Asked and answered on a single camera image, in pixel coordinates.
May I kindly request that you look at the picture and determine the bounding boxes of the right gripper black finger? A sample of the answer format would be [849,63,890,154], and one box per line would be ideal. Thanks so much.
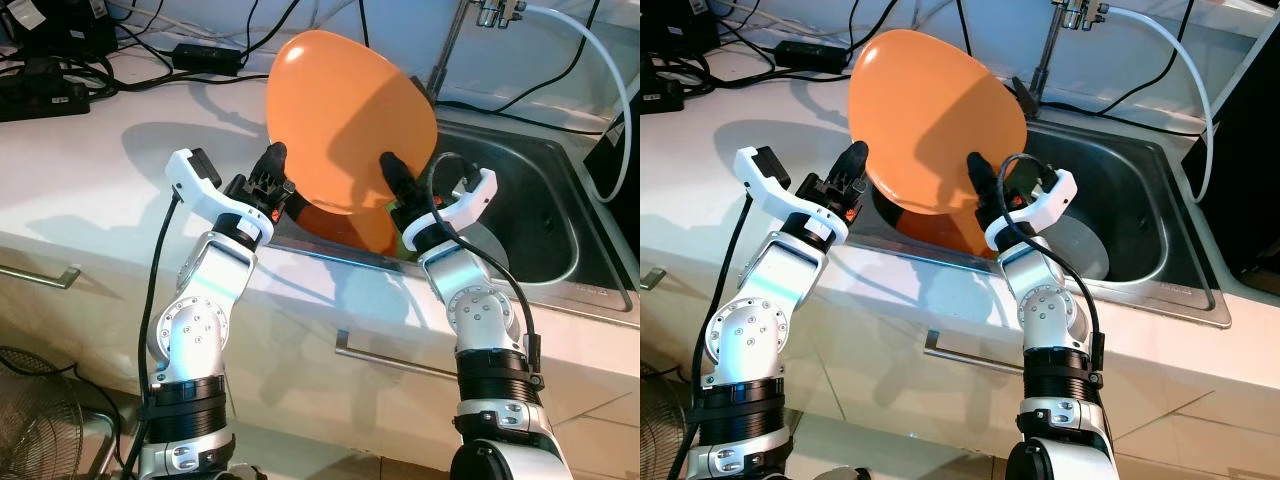
[378,152,426,206]
[965,150,1006,206]

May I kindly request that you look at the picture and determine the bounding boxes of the orange plastic bowl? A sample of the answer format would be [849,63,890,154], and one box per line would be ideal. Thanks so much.
[875,190,1001,260]
[298,205,403,257]

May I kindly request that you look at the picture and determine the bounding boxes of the orange oval plate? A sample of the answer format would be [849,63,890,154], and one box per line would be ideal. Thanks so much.
[265,30,439,217]
[848,28,1029,217]

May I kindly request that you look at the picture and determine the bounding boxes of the pale grey bowl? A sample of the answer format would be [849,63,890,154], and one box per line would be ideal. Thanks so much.
[1045,215,1112,282]
[455,215,514,287]

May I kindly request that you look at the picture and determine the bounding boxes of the stainless steel sink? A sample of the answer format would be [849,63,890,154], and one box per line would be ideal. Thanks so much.
[860,105,1234,330]
[270,105,641,327]

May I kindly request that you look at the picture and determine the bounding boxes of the black power adapter brick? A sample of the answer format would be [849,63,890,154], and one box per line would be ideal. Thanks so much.
[172,42,245,77]
[775,40,847,74]

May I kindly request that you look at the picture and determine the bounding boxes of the black power strip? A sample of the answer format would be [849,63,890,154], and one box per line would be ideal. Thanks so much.
[640,78,687,114]
[0,75,92,124]

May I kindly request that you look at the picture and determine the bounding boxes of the black appliance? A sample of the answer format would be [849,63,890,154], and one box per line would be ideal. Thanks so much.
[1185,0,1280,283]
[583,95,641,263]

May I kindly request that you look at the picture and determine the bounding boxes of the black chargers with labels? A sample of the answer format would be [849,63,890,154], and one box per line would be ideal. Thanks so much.
[640,0,722,57]
[0,0,119,62]

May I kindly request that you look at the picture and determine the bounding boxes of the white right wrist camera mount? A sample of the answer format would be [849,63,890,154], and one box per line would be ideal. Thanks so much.
[985,168,1079,252]
[400,168,499,250]

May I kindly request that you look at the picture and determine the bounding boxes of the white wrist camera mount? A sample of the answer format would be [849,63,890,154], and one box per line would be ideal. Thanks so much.
[165,147,277,242]
[733,145,837,242]
[400,168,499,250]
[985,168,1079,252]

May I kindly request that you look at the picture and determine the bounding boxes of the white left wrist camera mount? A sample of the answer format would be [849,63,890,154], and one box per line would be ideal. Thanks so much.
[733,145,837,242]
[165,147,277,242]

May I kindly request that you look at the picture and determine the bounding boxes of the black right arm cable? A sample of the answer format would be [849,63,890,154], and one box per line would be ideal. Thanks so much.
[995,152,1102,372]
[428,152,532,372]

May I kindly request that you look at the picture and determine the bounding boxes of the white water hose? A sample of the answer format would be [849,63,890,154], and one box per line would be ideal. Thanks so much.
[525,5,634,205]
[1105,5,1217,205]

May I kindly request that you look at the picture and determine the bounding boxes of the wire mesh fan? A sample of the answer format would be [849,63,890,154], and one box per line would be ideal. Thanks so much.
[0,345,117,480]
[640,370,702,480]

